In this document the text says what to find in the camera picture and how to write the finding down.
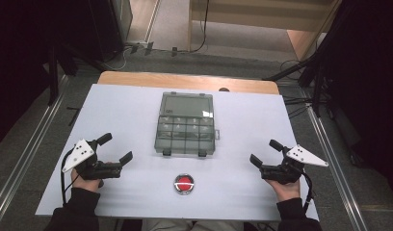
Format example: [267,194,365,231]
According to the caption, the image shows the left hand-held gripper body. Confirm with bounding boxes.
[62,138,123,181]

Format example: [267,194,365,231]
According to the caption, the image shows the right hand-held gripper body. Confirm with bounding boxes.
[260,143,329,186]

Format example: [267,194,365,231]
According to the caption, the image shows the person's left hand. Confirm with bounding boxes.
[70,167,105,193]

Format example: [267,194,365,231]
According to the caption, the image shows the person's right hand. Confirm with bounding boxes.
[264,178,301,203]

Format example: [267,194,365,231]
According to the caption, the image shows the white table board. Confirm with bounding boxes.
[35,83,320,222]

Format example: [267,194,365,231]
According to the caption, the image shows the small black angled tool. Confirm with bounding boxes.
[66,106,82,127]

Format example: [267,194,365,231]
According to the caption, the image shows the round red button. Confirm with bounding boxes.
[172,172,196,196]

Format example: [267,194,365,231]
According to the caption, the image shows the clear plastic compartment box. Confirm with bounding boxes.
[153,90,222,159]

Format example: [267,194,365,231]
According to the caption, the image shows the black metal stand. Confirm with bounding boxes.
[44,41,106,107]

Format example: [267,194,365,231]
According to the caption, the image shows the black tripod stand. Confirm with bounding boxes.
[261,47,330,118]

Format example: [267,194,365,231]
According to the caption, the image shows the person's legs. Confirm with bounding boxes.
[141,218,246,231]

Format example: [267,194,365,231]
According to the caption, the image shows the black curtain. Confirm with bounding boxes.
[314,0,393,204]
[0,0,125,150]

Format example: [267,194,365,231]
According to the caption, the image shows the light wooden furniture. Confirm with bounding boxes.
[187,0,343,62]

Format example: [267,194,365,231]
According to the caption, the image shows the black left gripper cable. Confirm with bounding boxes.
[60,148,79,206]

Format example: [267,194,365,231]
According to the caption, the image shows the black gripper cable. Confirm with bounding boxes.
[60,148,79,206]
[300,170,315,215]

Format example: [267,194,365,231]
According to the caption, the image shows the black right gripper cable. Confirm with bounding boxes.
[300,170,315,215]

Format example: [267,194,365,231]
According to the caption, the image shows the black floor cables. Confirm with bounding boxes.
[279,59,330,119]

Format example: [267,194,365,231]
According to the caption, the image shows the metal floor rail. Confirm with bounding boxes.
[0,74,71,223]
[303,103,370,231]

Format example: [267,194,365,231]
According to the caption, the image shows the white floor cable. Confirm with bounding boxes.
[102,44,130,72]

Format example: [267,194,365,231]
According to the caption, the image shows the black hanging cable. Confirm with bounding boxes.
[176,0,211,54]

